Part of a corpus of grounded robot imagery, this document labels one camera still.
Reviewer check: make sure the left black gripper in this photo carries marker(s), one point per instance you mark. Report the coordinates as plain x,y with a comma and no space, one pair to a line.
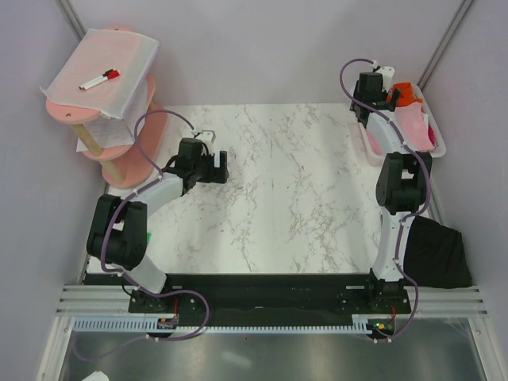
216,175

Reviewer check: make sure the orange cloth in basket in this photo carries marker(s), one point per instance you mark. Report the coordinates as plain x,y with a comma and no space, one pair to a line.
407,95

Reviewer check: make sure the magenta cloth in basket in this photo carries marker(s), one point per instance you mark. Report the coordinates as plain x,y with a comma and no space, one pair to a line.
432,136

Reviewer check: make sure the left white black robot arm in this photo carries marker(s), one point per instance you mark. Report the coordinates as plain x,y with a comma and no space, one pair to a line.
119,231

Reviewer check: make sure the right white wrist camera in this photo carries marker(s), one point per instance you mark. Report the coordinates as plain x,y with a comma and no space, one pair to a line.
387,73

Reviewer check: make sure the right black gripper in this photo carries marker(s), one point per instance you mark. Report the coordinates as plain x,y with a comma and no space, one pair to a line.
394,98

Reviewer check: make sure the white paper sheets on stand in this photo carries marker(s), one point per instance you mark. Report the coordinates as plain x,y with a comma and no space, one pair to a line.
110,133

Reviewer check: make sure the white mesh cloth on stand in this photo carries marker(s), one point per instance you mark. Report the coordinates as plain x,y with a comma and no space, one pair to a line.
128,52

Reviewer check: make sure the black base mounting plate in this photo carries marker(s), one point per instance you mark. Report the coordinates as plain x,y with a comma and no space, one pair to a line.
351,293

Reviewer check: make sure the white plastic laundry basket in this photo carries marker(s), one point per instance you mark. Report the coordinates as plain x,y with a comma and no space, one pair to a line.
376,160

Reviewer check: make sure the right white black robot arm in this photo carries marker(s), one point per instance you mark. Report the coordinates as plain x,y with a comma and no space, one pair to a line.
402,184

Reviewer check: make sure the red capped white marker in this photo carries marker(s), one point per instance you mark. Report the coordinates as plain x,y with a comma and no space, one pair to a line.
113,75

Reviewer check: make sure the black cloth at table edge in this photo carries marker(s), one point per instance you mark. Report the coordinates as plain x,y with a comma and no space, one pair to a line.
435,256

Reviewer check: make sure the pink t shirt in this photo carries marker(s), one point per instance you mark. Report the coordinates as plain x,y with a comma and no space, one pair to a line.
406,125

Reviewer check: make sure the pink tiered wooden stand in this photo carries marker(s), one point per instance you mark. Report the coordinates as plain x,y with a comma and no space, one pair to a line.
122,166

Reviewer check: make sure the white slotted cable duct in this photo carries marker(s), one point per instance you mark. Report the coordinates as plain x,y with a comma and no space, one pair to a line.
158,325

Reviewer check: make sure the black capped white marker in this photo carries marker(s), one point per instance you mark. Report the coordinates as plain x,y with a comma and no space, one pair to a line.
94,82

